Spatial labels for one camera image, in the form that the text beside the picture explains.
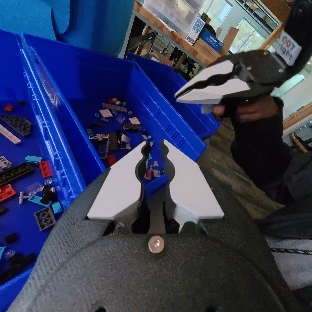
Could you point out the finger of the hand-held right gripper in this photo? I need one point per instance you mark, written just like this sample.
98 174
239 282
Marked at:
214 69
219 91

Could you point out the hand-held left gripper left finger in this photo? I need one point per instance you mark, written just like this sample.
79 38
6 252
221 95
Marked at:
114 190

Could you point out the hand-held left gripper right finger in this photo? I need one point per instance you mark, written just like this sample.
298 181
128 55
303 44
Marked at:
195 192

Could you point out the pile of toy bricks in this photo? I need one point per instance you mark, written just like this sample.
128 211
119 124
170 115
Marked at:
29 175
114 136

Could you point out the blue plastic storage bin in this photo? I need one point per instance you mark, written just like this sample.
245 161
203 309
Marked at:
24 146
80 80
165 80

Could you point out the person's right hand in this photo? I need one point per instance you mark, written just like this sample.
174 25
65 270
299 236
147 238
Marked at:
251 109

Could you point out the blue cardboard box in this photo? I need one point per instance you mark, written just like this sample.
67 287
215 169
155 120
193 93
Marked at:
212 41

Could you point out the white printed box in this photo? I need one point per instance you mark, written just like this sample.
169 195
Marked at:
197 30

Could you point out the wooden workbench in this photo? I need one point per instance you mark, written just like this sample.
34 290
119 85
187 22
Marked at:
170 33

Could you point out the wooden table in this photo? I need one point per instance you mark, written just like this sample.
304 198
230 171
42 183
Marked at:
297 117

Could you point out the clear plastic storage box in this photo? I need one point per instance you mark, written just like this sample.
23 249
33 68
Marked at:
175 9

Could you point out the person's black jacket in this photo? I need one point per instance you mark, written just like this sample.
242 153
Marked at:
287 209

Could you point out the person's grey shirt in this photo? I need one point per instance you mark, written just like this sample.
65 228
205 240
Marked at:
292 265

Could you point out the blue felt bag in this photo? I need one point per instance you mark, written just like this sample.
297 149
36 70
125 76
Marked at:
24 14
97 24

